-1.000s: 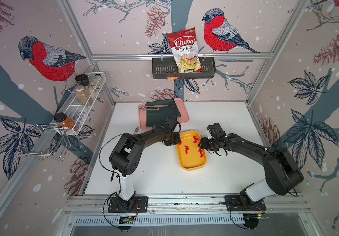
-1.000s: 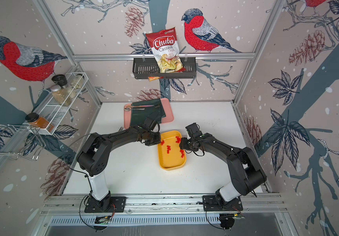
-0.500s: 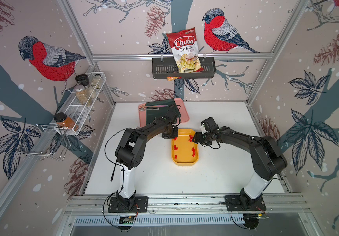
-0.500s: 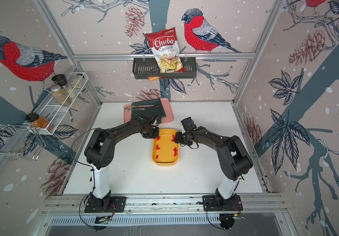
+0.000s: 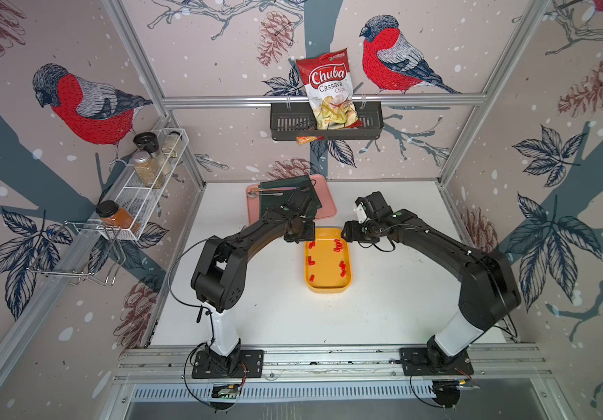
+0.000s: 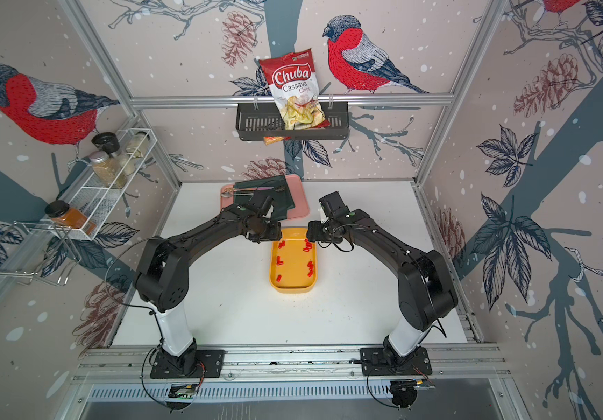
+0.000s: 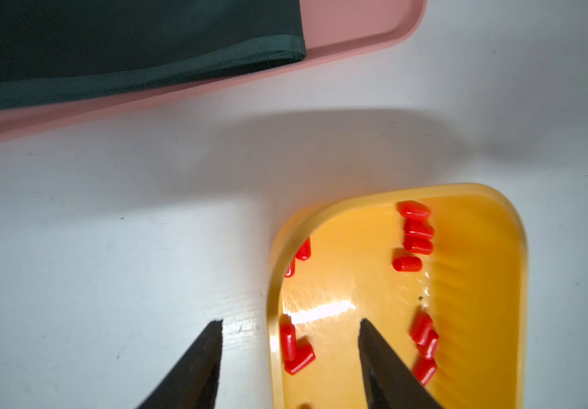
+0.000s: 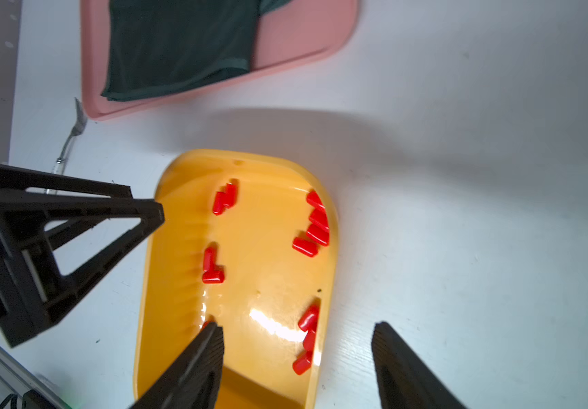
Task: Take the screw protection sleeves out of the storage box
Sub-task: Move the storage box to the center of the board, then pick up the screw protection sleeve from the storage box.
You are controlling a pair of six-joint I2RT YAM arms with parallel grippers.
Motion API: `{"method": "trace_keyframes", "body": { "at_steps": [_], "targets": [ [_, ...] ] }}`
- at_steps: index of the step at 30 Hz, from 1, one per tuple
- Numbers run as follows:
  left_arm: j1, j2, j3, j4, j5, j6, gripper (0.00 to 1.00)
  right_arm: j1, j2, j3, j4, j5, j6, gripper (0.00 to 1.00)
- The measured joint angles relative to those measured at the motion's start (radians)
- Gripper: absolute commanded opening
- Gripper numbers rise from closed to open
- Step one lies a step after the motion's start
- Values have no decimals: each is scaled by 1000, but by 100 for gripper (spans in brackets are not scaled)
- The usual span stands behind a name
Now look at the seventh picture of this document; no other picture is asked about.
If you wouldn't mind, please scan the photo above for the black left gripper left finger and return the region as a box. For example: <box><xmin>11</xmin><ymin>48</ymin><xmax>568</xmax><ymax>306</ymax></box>
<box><xmin>138</xmin><ymin>320</ymin><xmax>222</xmax><ymax>409</ymax></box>

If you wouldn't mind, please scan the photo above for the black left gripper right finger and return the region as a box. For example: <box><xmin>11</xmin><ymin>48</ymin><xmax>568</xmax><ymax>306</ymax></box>
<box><xmin>358</xmin><ymin>319</ymin><xmax>441</xmax><ymax>409</ymax></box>

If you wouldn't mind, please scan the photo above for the red sleeve eleven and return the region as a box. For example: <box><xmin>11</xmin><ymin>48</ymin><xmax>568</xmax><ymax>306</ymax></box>
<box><xmin>412</xmin><ymin>357</ymin><xmax>437</xmax><ymax>386</ymax></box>

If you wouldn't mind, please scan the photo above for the red sleeve ten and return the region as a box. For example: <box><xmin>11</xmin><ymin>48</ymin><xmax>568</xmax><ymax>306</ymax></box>
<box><xmin>418</xmin><ymin>330</ymin><xmax>439</xmax><ymax>360</ymax></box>

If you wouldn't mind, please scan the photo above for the red sleeve one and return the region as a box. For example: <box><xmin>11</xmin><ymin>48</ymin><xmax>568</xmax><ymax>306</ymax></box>
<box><xmin>397</xmin><ymin>200</ymin><xmax>431</xmax><ymax>223</ymax></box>

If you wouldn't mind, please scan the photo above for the yellow plastic storage box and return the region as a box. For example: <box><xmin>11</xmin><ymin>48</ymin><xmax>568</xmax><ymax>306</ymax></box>
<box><xmin>267</xmin><ymin>184</ymin><xmax>528</xmax><ymax>408</ymax></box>

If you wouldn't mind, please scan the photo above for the red sleeve nine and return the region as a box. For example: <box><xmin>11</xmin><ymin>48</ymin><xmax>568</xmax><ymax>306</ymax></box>
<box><xmin>409</xmin><ymin>311</ymin><xmax>434</xmax><ymax>345</ymax></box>

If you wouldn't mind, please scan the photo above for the red sleeve eight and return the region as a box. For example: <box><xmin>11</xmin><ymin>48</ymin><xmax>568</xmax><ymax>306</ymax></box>
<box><xmin>284</xmin><ymin>344</ymin><xmax>316</xmax><ymax>375</ymax></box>

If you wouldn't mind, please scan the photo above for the red sleeve seven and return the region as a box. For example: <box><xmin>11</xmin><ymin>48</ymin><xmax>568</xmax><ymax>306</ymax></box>
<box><xmin>280</xmin><ymin>321</ymin><xmax>297</xmax><ymax>362</ymax></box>

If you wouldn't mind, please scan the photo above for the red sleeve four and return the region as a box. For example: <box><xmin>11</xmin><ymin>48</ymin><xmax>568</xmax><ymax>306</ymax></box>
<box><xmin>392</xmin><ymin>256</ymin><xmax>423</xmax><ymax>273</ymax></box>

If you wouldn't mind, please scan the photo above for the red sleeve three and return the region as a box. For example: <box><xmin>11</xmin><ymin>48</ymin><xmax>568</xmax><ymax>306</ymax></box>
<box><xmin>403</xmin><ymin>235</ymin><xmax>434</xmax><ymax>255</ymax></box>

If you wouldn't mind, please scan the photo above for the red sleeve six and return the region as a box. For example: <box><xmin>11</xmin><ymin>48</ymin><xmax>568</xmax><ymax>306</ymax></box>
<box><xmin>285</xmin><ymin>258</ymin><xmax>296</xmax><ymax>278</ymax></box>

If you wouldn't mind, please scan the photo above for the red sleeve five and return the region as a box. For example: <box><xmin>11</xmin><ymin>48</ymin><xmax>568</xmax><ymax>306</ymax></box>
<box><xmin>295</xmin><ymin>238</ymin><xmax>312</xmax><ymax>261</ymax></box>

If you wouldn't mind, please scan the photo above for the red sleeve two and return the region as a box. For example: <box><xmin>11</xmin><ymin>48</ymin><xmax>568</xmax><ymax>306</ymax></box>
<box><xmin>403</xmin><ymin>219</ymin><xmax>435</xmax><ymax>240</ymax></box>

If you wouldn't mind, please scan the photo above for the pink plastic tray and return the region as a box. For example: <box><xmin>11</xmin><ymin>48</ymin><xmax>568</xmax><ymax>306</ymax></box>
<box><xmin>0</xmin><ymin>1</ymin><xmax>427</xmax><ymax>142</ymax></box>

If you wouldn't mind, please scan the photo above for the dark green cloth napkin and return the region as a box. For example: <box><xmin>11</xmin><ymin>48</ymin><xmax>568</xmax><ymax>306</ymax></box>
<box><xmin>0</xmin><ymin>0</ymin><xmax>307</xmax><ymax>110</ymax></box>

